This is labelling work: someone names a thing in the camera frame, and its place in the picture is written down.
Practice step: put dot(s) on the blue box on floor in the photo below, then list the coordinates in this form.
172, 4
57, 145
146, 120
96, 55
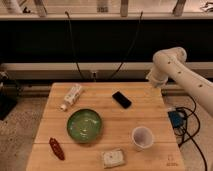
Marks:
176, 119

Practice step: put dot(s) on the white plastic cup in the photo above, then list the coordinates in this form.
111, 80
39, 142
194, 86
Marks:
142, 138

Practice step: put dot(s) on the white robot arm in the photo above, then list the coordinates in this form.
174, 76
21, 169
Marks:
169, 63

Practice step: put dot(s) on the green bowl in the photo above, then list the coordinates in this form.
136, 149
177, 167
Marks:
84, 126

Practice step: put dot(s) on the black eraser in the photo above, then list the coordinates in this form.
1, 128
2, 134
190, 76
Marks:
122, 100

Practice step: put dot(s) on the white tube bottle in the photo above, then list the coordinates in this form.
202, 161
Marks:
71, 97

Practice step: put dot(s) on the wall outlet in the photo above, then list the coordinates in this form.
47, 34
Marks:
94, 75

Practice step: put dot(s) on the black equipment at left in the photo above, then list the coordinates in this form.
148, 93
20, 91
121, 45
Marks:
9, 92

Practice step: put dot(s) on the red-brown chili pepper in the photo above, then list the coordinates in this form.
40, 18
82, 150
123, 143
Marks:
57, 150

